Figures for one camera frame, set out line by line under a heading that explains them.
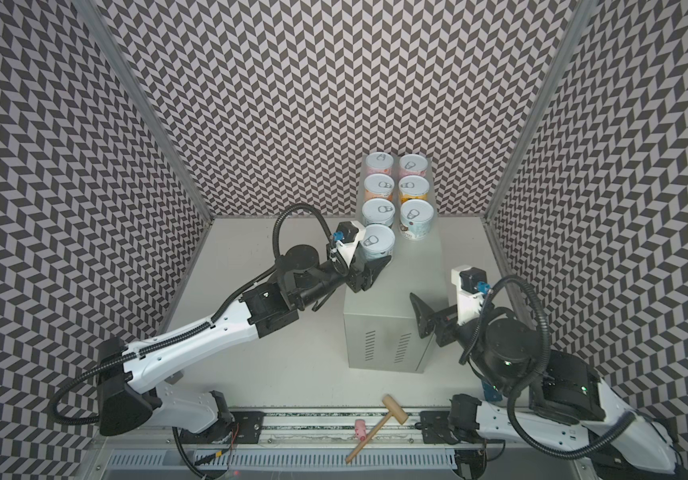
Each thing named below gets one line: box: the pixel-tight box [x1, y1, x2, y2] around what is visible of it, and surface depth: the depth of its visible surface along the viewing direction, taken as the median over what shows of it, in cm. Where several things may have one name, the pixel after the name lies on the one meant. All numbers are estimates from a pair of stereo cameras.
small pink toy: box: [354, 419, 367, 440], surface depth 72 cm
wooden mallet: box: [345, 394, 409, 464], surface depth 75 cm
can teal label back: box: [361, 198, 396, 227], surface depth 67 cm
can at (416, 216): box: [399, 199, 435, 241], surface depth 67 cm
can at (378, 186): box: [364, 173, 395, 201], surface depth 72 cm
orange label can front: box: [398, 175, 430, 204], surface depth 72 cm
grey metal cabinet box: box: [342, 227, 449, 374], surface depth 62 cm
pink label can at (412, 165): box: [398, 154, 428, 178], surface depth 77 cm
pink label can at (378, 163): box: [365, 152, 394, 177], surface depth 78 cm
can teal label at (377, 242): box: [359, 224, 396, 262], surface depth 60 cm
